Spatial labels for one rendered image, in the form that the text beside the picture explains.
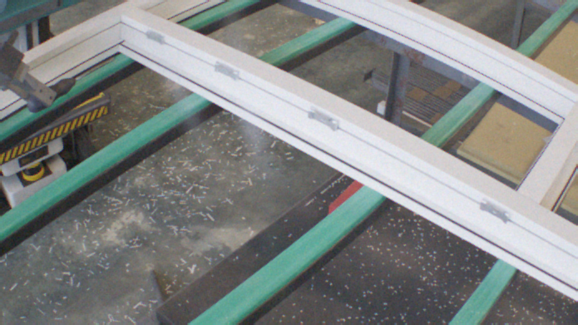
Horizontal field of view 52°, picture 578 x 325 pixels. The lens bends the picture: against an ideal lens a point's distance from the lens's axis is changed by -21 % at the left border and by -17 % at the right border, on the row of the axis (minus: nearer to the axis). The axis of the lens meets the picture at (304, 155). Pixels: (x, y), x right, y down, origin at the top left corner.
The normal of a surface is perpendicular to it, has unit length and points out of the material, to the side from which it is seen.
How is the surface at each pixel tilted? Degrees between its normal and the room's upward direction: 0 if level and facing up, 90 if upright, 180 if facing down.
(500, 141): 0
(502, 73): 90
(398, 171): 90
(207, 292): 0
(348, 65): 0
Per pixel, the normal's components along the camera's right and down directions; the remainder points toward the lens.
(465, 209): -0.62, 0.44
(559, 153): 0.08, -0.79
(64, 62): 0.78, 0.43
